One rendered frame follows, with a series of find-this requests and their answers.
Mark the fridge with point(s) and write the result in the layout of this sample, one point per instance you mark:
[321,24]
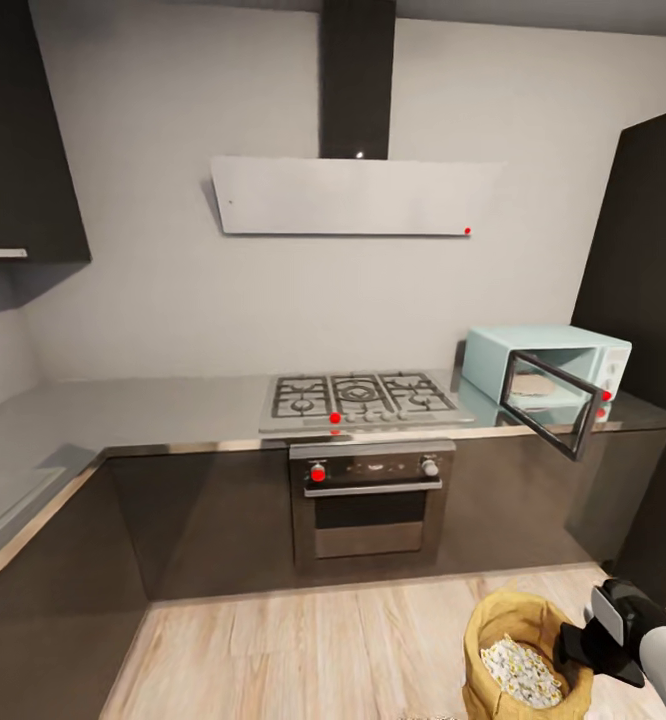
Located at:
[623,294]

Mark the drop in sink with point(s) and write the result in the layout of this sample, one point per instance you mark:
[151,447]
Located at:
[18,487]

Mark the range hood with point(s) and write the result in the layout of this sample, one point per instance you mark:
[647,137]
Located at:
[354,188]

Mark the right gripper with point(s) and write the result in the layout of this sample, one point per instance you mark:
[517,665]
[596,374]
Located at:
[579,645]

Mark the popcorn bag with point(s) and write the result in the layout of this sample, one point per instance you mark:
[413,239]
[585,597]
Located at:
[532,623]

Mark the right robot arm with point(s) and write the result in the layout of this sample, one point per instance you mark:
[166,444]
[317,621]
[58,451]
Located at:
[625,636]

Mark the cabinet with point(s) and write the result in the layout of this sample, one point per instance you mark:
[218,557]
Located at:
[40,220]

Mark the microwave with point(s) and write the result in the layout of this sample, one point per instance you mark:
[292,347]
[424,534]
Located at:
[551,377]

